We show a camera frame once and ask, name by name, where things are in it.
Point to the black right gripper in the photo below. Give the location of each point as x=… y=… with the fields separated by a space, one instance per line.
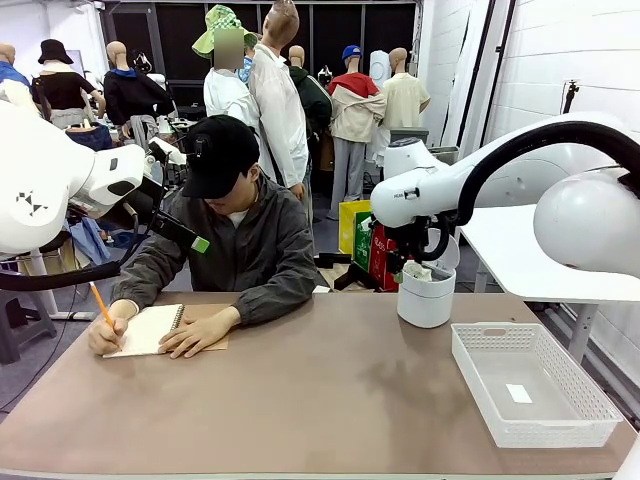
x=407 y=235

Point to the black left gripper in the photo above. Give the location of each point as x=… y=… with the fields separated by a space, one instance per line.
x=152 y=200

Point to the torn white paper page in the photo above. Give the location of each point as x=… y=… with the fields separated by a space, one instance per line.
x=419 y=272

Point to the spiral notebook brown cover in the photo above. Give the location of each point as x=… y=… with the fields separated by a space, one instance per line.
x=145 y=330

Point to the yellow pencil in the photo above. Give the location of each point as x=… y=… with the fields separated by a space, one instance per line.
x=102 y=305

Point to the person's left forearm grey sleeve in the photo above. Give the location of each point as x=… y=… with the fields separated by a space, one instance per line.
x=280 y=300

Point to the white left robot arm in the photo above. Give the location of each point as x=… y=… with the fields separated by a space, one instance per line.
x=45 y=170

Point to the person's right forearm grey sleeve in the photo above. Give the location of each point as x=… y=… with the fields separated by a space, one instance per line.
x=135 y=285

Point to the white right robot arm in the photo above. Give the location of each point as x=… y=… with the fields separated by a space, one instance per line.
x=575 y=235

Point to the person's left hand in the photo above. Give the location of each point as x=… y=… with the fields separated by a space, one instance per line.
x=205 y=330

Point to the person's right hand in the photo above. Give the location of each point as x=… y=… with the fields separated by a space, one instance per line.
x=107 y=337

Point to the green recycling bag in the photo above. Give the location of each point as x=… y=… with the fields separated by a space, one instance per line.
x=364 y=247

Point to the white lidded trash bin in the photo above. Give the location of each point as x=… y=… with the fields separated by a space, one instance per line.
x=425 y=305

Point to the black wooden floor rack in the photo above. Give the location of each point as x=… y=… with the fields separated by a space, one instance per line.
x=350 y=277

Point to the yellow recycling bag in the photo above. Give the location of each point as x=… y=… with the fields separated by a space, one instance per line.
x=350 y=225

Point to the person in grey jacket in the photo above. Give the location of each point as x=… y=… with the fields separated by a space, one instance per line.
x=260 y=245

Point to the black baseball cap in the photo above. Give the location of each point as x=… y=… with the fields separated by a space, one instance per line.
x=225 y=160

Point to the small cap-mounted device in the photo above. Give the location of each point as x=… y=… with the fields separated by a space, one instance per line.
x=201 y=148

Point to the blue cloth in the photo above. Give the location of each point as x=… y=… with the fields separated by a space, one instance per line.
x=92 y=240

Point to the large white table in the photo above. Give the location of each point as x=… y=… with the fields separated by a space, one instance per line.
x=500 y=250

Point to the metal container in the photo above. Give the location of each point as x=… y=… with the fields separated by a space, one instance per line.
x=445 y=154

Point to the grey box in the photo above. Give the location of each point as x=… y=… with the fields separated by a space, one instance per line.
x=410 y=134

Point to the figure in white shirt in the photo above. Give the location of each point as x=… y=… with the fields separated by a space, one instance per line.
x=225 y=97

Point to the mannequin in black hoodie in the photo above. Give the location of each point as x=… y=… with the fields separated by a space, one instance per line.
x=132 y=95

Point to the white desk leg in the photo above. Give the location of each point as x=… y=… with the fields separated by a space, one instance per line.
x=45 y=290

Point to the mannequin red and beige jacket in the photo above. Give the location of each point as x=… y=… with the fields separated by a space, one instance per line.
x=355 y=110

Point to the tall mannequin white shirt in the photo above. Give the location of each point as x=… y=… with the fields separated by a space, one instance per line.
x=280 y=100

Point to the mannequin in cream shirt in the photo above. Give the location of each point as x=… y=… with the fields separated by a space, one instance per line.
x=405 y=100

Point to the white rectangular basket label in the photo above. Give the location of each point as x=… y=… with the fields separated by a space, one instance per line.
x=518 y=393

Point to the grey step stool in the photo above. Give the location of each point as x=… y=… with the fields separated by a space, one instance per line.
x=25 y=325

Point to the mannequin in black top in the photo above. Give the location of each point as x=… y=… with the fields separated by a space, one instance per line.
x=62 y=90

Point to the mannequin in dark green jacket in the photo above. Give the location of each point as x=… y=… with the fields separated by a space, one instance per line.
x=317 y=100

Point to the white perforated plastic basket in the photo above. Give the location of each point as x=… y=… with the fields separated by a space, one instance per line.
x=530 y=415

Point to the white round appliance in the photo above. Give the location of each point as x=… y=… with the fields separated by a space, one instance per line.
x=380 y=65

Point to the green checkered sun hat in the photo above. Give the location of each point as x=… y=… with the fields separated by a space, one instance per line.
x=220 y=20

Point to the black bucket hat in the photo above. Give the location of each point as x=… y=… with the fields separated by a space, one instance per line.
x=54 y=50

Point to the blue cap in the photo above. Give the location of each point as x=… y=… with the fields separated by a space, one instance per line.
x=352 y=51

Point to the mannequin in blue jacket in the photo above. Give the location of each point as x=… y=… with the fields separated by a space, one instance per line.
x=10 y=72

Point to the black tripod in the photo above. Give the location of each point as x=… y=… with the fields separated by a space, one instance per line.
x=570 y=97

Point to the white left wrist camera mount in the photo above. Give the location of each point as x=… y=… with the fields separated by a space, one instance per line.
x=167 y=150

